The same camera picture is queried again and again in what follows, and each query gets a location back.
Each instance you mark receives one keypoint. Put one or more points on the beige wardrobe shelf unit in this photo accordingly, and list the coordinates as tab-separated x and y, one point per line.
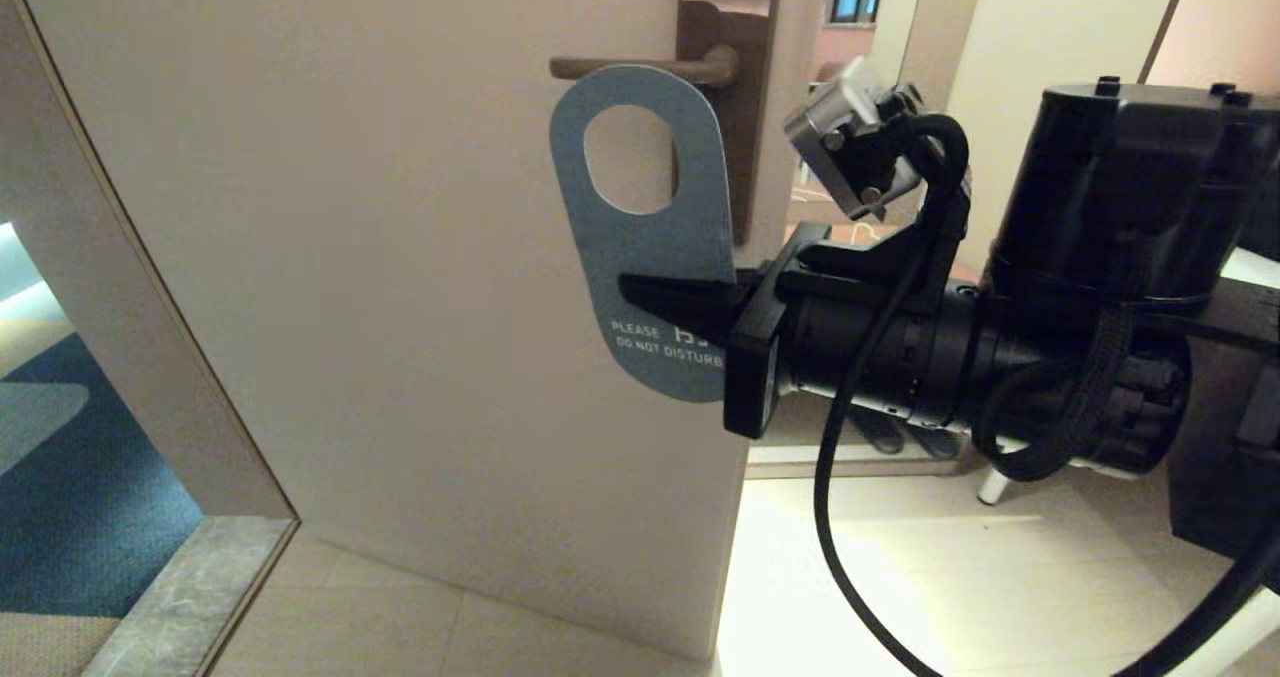
1050	17

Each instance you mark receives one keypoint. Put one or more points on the beige wooden door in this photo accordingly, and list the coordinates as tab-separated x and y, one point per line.
350	257

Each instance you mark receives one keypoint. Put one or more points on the blue do-not-disturb door sign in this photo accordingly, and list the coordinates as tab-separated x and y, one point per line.
640	247

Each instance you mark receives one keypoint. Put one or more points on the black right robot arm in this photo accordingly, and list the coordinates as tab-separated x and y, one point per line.
1120	187

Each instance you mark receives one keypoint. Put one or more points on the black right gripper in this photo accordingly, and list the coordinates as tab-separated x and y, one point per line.
880	357

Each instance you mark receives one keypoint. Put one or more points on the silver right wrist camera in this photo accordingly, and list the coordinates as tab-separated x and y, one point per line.
845	137

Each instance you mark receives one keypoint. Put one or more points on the grey marble door threshold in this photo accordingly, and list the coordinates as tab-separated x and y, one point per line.
180	607

